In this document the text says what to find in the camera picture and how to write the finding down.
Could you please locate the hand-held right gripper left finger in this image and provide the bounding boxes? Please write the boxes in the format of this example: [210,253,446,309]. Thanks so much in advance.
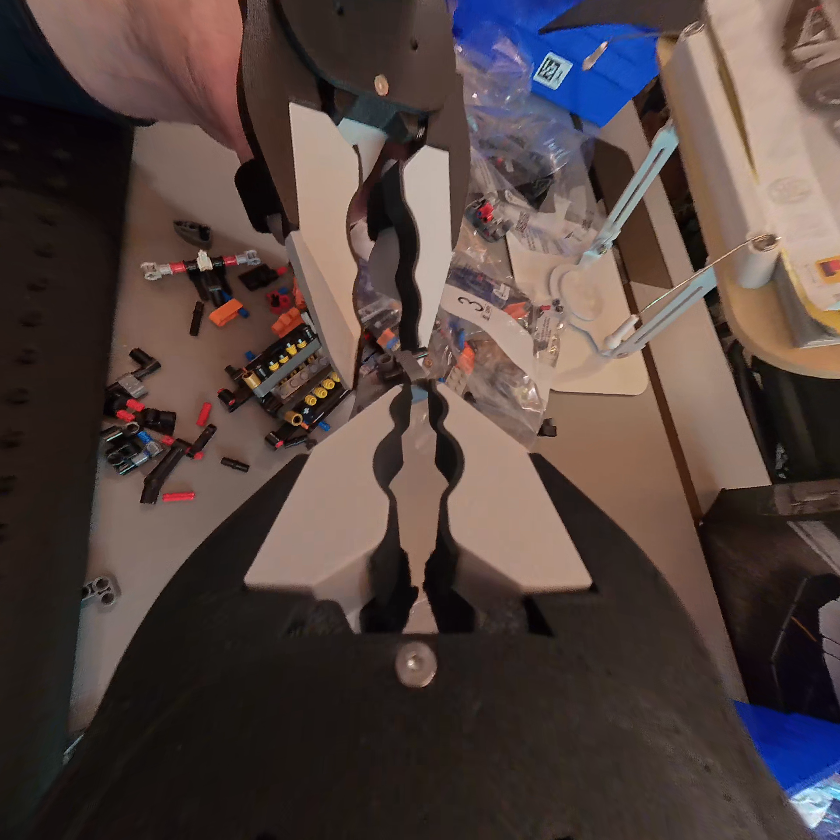
[244,385,421,632]

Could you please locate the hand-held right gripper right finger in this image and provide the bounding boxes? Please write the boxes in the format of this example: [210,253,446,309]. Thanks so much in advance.
[424,382,595,632]

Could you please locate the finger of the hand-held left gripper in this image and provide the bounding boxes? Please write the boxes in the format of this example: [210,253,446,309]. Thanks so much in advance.
[367,144,455,368]
[285,101,365,391]

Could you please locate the pile of lego pieces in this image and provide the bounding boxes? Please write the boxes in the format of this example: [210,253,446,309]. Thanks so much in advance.
[101,220,368,506]

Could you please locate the dark grey lego beam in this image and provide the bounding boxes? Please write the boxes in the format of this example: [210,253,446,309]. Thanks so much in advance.
[377,350,431,383]

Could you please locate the partly built lego engine block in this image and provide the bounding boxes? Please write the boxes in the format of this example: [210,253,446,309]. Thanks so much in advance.
[218,322,352,450]

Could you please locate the clear bags of parts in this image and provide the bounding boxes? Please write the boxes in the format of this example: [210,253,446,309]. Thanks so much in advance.
[430,249,559,454]

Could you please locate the person's left forearm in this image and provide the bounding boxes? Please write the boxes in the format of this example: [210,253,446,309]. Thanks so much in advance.
[0,0,158,129]

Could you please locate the grey red lego axle assembly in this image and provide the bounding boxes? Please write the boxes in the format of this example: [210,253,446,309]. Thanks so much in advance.
[140,249,260,282]

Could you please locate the lego instruction booklet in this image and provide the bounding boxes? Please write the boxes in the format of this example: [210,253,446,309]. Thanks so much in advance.
[705,0,840,349]

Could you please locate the person's left hand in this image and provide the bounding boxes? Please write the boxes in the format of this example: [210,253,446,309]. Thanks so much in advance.
[26,0,256,161]

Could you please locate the clear bag of dark parts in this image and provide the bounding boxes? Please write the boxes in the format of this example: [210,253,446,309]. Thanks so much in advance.
[469,131,595,217]

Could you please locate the clear bag with warning print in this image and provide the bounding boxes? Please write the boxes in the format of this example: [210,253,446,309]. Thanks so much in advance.
[505,197,605,260]

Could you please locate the blue plastic bin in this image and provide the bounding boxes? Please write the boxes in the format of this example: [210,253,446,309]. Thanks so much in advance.
[453,0,664,127]

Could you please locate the black perforated board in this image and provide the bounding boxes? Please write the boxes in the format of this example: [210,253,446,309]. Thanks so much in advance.
[0,98,135,821]

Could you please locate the metal page holder wire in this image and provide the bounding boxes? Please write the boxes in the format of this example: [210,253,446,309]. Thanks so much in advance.
[581,23,706,72]
[604,233,783,350]

